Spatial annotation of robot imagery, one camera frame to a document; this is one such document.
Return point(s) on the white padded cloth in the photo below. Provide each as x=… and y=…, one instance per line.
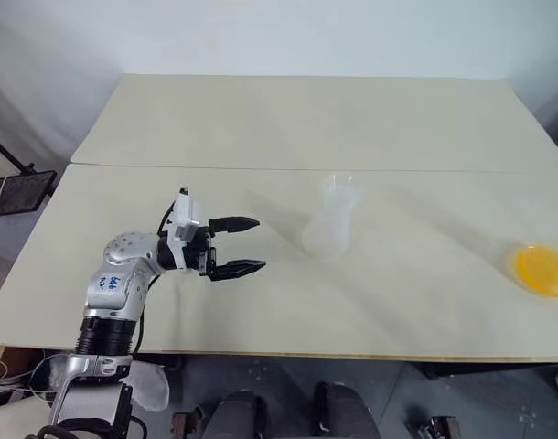
x=148, y=386

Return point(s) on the dark rounded shape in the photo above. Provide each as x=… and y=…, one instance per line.
x=345, y=409
x=235, y=414

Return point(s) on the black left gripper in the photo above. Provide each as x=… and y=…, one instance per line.
x=200, y=250

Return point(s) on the clear plastic cup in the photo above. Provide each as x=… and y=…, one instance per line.
x=327, y=238

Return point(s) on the black mesh stand base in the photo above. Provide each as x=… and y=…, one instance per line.
x=20, y=192

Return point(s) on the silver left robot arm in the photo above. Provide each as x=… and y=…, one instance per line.
x=114, y=292

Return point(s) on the orange liquid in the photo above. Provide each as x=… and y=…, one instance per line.
x=542, y=267

